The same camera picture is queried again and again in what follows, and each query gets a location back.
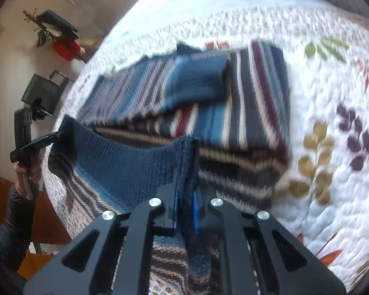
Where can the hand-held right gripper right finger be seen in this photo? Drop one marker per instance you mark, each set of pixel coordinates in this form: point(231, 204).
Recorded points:
point(196, 213)

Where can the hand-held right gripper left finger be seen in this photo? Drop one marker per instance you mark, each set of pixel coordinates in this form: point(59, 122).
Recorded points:
point(174, 218)

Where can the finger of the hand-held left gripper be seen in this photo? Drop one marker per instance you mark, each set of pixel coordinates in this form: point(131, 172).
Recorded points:
point(40, 143)

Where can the striped knit sweater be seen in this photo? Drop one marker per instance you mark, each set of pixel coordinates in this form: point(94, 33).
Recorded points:
point(203, 110)

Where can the person's left forearm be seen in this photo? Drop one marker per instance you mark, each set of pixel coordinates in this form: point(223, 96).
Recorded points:
point(12, 230)

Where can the person's left hand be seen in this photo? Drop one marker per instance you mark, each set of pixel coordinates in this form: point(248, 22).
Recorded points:
point(35, 172)

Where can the black chair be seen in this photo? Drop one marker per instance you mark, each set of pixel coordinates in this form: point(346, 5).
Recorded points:
point(43, 90)

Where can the red hanging garment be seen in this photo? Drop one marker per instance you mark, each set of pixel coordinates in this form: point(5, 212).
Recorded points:
point(64, 50)

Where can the wooden coat rack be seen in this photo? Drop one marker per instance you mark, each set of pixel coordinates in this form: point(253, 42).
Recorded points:
point(33, 18)

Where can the black hanging garment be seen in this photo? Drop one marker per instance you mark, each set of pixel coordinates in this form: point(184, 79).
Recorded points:
point(57, 23)

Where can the floral quilted bedspread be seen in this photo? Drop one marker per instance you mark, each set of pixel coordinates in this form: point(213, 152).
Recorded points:
point(326, 98)

